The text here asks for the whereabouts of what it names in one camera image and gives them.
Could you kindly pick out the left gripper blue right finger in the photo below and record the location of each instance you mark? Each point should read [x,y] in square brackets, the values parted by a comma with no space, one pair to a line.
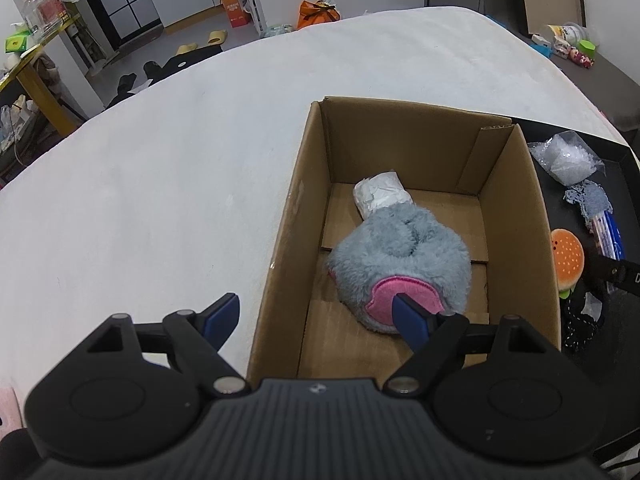
[435,341]

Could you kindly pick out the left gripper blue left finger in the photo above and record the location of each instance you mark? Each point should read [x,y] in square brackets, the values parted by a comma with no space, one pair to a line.
[195,340]

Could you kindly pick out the blue tissue packet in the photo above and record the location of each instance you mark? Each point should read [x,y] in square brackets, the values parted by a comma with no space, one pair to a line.
[607,235]

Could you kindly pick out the black stitched fabric toy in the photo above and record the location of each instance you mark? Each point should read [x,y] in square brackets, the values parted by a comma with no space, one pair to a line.
[582,319]

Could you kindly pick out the blue denim fabric toy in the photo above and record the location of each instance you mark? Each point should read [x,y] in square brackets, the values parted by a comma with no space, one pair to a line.
[590,198]

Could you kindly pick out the grey fluffy plush slipper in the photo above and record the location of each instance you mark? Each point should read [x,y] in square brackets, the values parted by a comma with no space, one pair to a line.
[401,248]

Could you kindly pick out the white tissue bundle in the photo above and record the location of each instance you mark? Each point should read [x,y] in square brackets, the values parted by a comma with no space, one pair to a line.
[374,193]

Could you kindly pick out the plush hamburger toy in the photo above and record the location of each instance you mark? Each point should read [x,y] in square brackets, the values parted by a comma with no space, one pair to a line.
[569,260]

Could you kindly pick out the black rectangular tray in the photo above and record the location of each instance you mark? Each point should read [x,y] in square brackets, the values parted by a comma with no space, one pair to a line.
[621,184]

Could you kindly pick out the clear plastic bag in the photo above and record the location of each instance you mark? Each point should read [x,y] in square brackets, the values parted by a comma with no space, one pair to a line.
[566,158]

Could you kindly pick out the brown cardboard box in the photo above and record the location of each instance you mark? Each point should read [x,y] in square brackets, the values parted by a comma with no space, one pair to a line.
[473,171]

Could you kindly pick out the green cup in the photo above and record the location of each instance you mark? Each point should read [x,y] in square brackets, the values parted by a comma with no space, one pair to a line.
[587,48]

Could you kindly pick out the yellow slipper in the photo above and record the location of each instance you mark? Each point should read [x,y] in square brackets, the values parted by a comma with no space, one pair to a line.
[217,37]

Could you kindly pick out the yellow side table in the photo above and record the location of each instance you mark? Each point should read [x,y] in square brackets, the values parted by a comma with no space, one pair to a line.
[31,82]

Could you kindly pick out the orange cardboard box on floor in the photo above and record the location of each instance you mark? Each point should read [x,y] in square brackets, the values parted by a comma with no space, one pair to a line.
[236,14]

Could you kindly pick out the orange bag on floor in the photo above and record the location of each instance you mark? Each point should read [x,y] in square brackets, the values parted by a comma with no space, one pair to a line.
[316,12]

